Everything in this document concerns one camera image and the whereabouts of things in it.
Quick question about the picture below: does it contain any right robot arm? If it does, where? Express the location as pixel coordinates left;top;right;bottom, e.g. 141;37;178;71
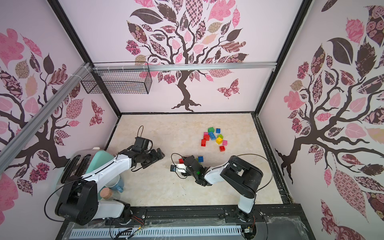
183;156;264;214

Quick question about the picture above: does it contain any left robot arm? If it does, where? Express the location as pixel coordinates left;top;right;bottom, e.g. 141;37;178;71
55;137;165;226

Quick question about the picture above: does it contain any yellow lego brick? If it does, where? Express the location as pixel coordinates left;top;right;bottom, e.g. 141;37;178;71
216;137;223;145

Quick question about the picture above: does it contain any long blue lego brick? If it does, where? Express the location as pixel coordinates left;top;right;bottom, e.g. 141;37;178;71
209;132;216;140

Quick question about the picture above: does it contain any blue mug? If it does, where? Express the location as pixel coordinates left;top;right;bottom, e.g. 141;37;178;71
105;175;125;193

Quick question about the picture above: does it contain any cork lid jar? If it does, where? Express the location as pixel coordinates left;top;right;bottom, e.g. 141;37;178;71
100;188;121;201

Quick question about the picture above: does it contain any mint green toaster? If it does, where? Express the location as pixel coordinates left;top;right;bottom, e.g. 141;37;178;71
56;147;114;189

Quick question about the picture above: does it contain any white slotted cable duct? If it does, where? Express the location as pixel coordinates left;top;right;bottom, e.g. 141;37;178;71
68;226;243;240

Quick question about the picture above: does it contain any black wire basket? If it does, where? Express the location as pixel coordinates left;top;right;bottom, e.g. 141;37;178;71
81;61;153;95

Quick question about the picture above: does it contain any aluminium frame bar back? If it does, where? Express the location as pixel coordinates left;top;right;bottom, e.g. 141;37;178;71
93;62;277;72

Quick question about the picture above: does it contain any aluminium frame bar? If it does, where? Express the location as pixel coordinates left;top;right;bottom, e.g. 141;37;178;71
93;62;277;72
1;63;92;173

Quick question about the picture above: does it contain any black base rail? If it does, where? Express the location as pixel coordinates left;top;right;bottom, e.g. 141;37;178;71
56;204;316;240

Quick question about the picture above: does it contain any aluminium frame bar left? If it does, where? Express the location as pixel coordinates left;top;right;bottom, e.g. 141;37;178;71
1;63;92;173

